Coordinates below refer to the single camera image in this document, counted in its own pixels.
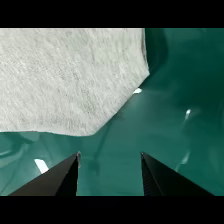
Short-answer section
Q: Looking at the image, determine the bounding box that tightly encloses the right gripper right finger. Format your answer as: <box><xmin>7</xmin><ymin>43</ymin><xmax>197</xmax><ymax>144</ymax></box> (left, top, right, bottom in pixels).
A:
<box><xmin>140</xmin><ymin>151</ymin><xmax>215</xmax><ymax>197</ymax></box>

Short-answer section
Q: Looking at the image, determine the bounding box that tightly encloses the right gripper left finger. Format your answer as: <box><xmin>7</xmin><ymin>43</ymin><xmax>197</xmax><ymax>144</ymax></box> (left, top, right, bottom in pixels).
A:
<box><xmin>9</xmin><ymin>151</ymin><xmax>82</xmax><ymax>197</ymax></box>

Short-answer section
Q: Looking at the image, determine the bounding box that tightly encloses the white grey garment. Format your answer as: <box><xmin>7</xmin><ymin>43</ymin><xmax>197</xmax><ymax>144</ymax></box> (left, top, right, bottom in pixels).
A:
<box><xmin>0</xmin><ymin>27</ymin><xmax>151</xmax><ymax>137</ymax></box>

